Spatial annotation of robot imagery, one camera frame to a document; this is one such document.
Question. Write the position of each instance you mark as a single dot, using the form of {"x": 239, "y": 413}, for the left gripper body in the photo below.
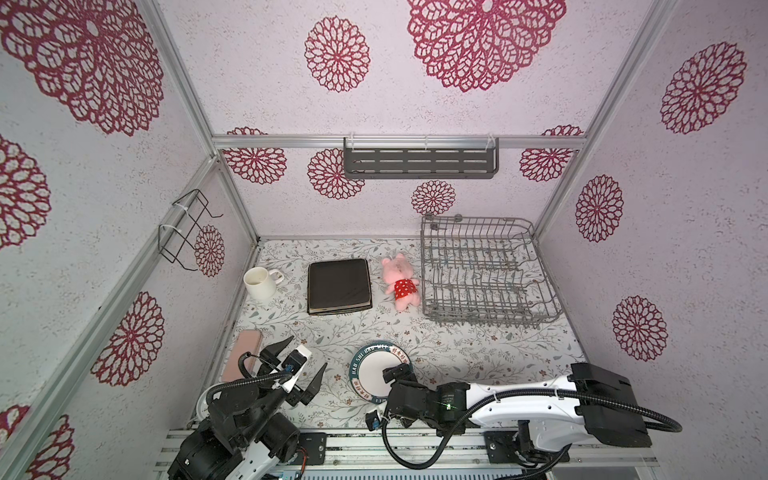
{"x": 293, "y": 397}

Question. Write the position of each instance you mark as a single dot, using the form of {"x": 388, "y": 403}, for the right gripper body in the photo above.
{"x": 406, "y": 383}

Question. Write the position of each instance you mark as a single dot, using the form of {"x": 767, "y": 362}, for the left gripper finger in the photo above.
{"x": 269, "y": 354}
{"x": 313, "y": 388}

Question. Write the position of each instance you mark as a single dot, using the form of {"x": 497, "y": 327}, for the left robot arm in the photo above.
{"x": 243, "y": 434}

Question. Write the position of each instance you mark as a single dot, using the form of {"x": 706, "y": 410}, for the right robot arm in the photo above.
{"x": 546, "y": 420}

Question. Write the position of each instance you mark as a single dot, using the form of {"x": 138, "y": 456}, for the white mug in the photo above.
{"x": 261, "y": 283}

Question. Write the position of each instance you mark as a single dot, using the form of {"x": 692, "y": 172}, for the pink plush pig toy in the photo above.
{"x": 398, "y": 274}

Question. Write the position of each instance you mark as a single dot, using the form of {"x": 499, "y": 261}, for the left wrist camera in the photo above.
{"x": 292, "y": 367}

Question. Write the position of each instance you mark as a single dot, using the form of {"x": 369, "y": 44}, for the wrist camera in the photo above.
{"x": 292, "y": 367}
{"x": 374, "y": 420}

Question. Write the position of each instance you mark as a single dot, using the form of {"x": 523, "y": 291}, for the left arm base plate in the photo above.
{"x": 311, "y": 449}

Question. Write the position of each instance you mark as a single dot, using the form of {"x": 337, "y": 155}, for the aluminium mounting rail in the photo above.
{"x": 359, "y": 449}

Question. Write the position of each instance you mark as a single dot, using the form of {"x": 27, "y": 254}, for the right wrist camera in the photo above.
{"x": 374, "y": 420}

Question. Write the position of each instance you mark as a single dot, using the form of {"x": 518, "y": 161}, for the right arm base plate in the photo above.
{"x": 508, "y": 447}

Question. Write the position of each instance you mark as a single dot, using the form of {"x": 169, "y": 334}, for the grey wire dish rack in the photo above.
{"x": 484, "y": 270}

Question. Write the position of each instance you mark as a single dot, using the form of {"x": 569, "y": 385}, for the black wire wall hook rack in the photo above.
{"x": 192, "y": 242}

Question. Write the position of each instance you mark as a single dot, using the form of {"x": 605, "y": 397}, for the grey wall shelf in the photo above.
{"x": 421, "y": 163}

